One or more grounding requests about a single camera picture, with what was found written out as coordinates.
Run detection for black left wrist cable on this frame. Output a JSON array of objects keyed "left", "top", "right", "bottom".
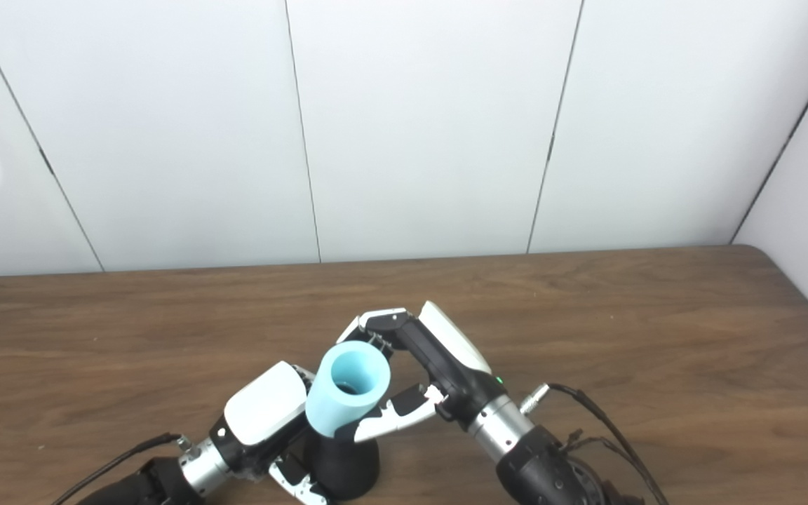
[{"left": 48, "top": 432, "right": 192, "bottom": 505}]

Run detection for light-blue short hose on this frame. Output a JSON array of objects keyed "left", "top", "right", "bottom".
[{"left": 304, "top": 341, "right": 391, "bottom": 440}]

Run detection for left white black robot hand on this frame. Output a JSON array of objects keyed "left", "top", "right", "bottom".
[{"left": 209, "top": 361, "right": 332, "bottom": 505}]

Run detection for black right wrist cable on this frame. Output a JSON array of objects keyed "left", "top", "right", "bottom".
[{"left": 519, "top": 382, "right": 673, "bottom": 505}]

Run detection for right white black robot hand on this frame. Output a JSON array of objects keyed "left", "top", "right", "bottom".
[{"left": 336, "top": 301, "right": 511, "bottom": 443}]

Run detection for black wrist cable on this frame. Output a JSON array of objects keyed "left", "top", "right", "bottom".
[
  {"left": 48, "top": 432, "right": 192, "bottom": 505},
  {"left": 519, "top": 382, "right": 673, "bottom": 505}
]

